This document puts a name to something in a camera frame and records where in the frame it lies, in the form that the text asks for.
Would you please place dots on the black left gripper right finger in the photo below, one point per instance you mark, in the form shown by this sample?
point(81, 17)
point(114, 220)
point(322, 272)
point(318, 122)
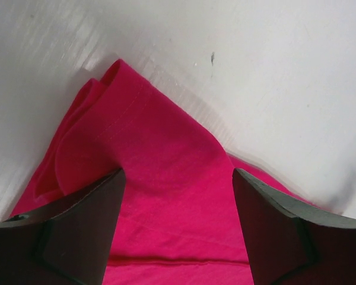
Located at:
point(292, 242)

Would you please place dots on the magenta pink t shirt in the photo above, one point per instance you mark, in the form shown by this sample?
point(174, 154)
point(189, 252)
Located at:
point(178, 222)

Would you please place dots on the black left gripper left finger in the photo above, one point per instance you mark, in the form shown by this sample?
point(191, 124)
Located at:
point(66, 241)

